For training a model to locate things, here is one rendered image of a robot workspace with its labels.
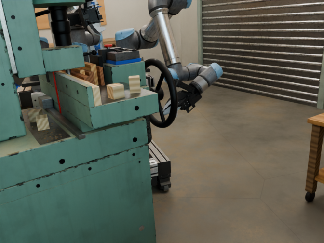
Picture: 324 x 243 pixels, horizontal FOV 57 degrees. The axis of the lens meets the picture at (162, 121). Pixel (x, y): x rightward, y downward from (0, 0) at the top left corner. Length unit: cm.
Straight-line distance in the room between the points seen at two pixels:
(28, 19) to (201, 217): 136
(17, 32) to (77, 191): 49
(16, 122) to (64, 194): 25
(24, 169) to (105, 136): 24
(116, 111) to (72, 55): 30
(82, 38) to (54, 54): 48
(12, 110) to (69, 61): 24
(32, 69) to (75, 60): 15
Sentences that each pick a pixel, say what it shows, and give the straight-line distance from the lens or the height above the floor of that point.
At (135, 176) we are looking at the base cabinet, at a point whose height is 61.
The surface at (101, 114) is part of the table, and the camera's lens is 80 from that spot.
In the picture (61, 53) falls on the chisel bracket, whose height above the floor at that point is 102.
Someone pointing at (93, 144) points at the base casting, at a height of 76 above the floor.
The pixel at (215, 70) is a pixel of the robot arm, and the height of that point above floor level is 86.
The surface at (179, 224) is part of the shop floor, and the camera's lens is 177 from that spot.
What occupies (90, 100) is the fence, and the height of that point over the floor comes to 92.
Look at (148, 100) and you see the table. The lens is 86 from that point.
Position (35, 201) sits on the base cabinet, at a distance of 93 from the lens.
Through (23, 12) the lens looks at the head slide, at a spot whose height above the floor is 114.
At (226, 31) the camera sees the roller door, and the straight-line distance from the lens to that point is 463.
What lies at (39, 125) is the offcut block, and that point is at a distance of 99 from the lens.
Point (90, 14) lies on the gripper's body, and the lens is 132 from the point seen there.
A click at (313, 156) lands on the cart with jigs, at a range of 191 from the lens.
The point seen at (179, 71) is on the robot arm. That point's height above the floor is 86.
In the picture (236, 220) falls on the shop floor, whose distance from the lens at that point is 182.
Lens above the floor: 111
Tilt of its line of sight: 19 degrees down
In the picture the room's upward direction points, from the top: 4 degrees counter-clockwise
